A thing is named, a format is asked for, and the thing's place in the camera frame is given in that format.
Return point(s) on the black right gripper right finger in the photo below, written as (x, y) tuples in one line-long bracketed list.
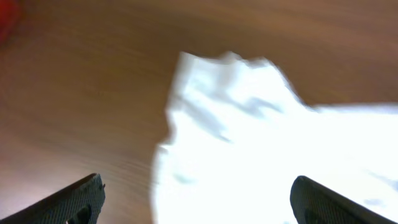
[(313, 203)]

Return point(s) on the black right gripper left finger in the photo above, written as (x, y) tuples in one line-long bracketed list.
[(78, 203)]

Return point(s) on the white t-shirt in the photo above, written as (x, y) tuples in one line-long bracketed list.
[(239, 136)]

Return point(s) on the folded red printed t-shirt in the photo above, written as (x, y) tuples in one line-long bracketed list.
[(10, 14)]

